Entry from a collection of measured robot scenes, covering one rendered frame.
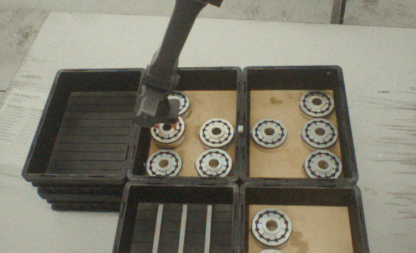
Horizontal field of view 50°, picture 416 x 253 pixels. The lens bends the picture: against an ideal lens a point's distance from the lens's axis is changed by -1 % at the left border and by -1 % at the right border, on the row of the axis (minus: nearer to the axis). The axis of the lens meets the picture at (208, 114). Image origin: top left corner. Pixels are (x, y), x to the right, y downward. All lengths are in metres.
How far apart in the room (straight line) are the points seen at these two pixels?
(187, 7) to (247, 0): 2.24
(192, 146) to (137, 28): 0.74
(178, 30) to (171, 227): 0.56
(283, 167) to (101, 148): 0.55
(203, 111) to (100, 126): 0.33
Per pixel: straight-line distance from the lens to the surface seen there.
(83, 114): 1.50
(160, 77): 1.07
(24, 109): 1.79
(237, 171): 1.17
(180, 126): 1.33
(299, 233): 1.21
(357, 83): 1.67
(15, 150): 1.69
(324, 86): 1.45
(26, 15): 3.41
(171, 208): 1.25
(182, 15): 0.86
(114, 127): 1.44
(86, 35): 1.96
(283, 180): 1.16
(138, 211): 1.27
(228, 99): 1.43
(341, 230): 1.23
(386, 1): 3.15
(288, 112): 1.40
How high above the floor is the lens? 1.95
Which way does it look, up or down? 53 degrees down
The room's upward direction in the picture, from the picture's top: 9 degrees counter-clockwise
